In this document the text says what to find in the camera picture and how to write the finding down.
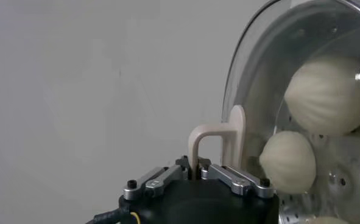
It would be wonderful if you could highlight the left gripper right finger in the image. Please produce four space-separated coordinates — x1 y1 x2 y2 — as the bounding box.
197 156 277 200

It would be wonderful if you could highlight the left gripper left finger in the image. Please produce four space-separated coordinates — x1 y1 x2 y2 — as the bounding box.
122 155 189 201

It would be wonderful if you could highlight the glass lid with cream handle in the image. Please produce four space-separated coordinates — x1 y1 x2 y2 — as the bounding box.
188 0 360 224

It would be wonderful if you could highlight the white steamed baozi bun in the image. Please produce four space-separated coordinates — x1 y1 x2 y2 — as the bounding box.
258 130 317 195
284 56 360 137

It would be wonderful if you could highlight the stainless steel steamer basket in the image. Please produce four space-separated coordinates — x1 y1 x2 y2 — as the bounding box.
249 27 360 224

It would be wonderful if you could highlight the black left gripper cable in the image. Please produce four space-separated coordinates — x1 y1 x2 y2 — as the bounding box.
85 206 141 224

